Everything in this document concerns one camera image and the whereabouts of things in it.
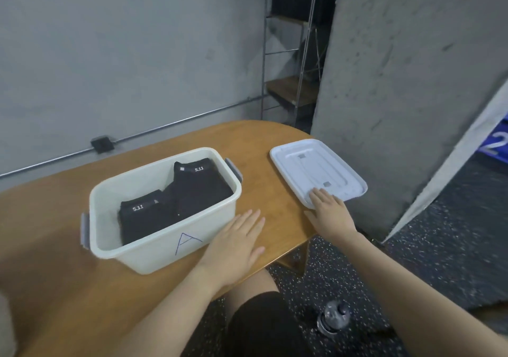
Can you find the person's left hand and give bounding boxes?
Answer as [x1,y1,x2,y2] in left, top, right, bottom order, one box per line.
[198,208,267,290]

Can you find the person's right hand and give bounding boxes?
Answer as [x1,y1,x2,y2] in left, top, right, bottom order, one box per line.
[303,188,360,246]

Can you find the black strapped glove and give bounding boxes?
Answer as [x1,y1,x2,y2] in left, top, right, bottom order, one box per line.
[119,190,179,246]

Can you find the person's right forearm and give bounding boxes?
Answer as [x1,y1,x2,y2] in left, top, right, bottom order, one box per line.
[337,230,508,357]

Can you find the person's left forearm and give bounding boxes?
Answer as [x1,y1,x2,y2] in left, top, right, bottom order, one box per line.
[111,261,231,357]

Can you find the person's black shorts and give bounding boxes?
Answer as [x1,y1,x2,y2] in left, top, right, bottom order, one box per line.
[224,289,315,357]

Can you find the wooden table leg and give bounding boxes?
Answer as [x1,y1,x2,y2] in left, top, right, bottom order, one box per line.
[274,240,312,276]

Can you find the white flat tray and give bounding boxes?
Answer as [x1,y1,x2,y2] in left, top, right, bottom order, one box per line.
[269,139,369,209]

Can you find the clear plastic bottle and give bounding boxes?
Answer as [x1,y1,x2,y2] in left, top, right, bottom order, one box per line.
[317,299,353,338]

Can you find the white slanted panel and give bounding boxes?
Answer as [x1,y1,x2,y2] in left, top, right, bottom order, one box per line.
[383,79,508,244]

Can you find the blue sign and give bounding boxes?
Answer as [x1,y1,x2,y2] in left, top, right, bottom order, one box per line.
[476,115,508,165]

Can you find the grey wall pipe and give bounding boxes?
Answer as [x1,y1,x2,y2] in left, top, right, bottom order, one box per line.
[0,95,267,179]

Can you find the metal rack frame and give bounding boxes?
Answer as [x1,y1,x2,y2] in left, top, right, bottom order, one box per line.
[260,0,344,127]

